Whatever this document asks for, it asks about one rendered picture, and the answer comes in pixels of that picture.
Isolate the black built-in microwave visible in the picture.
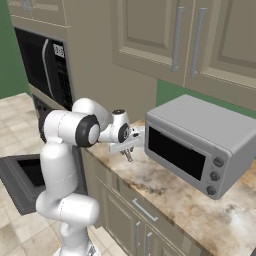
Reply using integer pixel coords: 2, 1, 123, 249
13, 27, 74, 111

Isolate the grey cupboard door handle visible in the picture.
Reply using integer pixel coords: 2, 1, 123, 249
189, 7, 209, 79
171, 6, 186, 74

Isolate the black built-in oven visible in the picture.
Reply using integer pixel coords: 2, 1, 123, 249
31, 93, 58, 120

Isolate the beige wall cupboard door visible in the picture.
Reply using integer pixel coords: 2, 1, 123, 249
184, 0, 256, 112
110, 0, 196, 88

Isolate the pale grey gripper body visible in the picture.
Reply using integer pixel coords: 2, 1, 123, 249
108, 126, 147, 155

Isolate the grey drawer handle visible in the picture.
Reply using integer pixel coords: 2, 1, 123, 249
131, 198, 159, 223

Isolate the grey toaster oven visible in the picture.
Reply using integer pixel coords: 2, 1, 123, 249
144, 93, 256, 201

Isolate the beige base cupboard door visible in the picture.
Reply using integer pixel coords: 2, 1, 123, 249
143, 225, 183, 256
102, 186, 145, 256

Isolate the grey base cupboard handle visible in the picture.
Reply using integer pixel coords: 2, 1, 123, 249
145, 231, 153, 256
134, 221, 142, 249

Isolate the grey toaster oven knob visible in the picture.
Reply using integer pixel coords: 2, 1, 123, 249
212, 156, 225, 168
209, 170, 222, 182
205, 185, 218, 197

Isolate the grey open oven door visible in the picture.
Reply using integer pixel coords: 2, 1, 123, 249
0, 153, 89, 216

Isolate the beige tall cabinet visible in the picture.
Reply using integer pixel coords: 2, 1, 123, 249
7, 0, 158, 125

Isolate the beige drawer front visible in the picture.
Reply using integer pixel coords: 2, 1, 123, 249
96, 169, 209, 256

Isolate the grey microwave handle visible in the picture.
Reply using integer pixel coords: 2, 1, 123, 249
42, 38, 56, 101

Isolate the beige tall cabinet upper door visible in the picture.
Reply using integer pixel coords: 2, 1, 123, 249
7, 0, 68, 28

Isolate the black glass toaster oven door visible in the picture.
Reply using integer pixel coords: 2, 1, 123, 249
145, 121, 214, 190

